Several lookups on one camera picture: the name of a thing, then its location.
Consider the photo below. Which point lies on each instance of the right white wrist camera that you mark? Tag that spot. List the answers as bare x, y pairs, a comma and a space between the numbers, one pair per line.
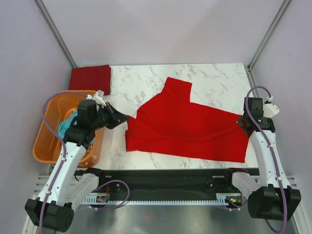
270, 109

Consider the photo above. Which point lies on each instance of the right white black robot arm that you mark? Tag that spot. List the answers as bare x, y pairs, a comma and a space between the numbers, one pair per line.
271, 197

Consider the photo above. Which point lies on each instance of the orange plastic basket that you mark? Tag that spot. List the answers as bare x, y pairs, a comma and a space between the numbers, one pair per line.
47, 147

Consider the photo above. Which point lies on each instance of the aluminium frame post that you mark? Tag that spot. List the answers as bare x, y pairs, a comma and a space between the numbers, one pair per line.
272, 27
55, 32

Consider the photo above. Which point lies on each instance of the left aluminium frame post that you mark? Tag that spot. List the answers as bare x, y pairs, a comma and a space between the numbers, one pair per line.
55, 32

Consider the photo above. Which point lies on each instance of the bright red t shirt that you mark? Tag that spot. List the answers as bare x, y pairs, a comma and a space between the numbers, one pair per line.
169, 123

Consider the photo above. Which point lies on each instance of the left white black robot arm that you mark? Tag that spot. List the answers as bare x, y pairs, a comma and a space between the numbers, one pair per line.
55, 205

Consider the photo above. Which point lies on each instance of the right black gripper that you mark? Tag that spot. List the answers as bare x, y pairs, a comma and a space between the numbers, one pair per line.
240, 121

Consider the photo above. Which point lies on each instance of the folded dark red t shirt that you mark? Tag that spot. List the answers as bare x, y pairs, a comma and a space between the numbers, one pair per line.
91, 78

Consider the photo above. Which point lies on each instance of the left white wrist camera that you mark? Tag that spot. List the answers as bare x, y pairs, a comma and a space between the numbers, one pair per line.
98, 97

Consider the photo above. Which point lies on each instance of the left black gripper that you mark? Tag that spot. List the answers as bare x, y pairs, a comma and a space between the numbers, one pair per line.
119, 118

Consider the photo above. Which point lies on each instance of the teal t shirt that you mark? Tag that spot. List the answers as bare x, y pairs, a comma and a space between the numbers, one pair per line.
65, 125

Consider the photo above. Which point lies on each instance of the white slotted cable duct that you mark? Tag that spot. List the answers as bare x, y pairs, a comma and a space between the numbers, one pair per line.
94, 199

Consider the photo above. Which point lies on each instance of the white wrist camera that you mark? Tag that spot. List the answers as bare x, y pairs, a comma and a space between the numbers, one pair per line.
98, 97
270, 109

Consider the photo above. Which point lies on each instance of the right aluminium frame post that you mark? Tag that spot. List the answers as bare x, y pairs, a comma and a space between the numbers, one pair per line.
272, 27

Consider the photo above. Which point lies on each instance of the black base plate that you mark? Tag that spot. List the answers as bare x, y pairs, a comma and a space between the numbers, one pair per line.
167, 184

